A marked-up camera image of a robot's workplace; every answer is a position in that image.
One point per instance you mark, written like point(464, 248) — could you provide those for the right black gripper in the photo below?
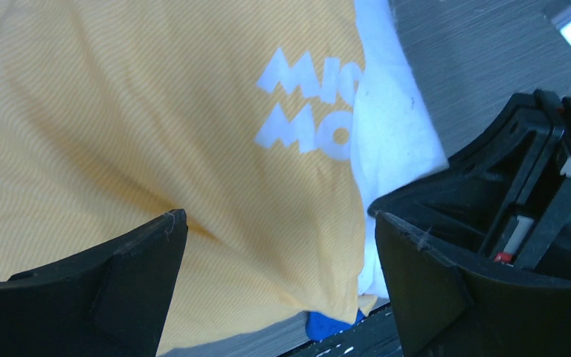
point(507, 195)

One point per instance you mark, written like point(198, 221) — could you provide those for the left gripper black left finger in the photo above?
point(109, 300)

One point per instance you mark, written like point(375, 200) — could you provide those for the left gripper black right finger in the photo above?
point(450, 302)

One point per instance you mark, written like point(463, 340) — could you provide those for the white pillow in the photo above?
point(389, 128)

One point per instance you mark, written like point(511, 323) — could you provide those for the orange pillowcase with white print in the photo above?
point(115, 112)

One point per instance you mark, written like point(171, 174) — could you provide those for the blue cloth piece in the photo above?
point(320, 327)

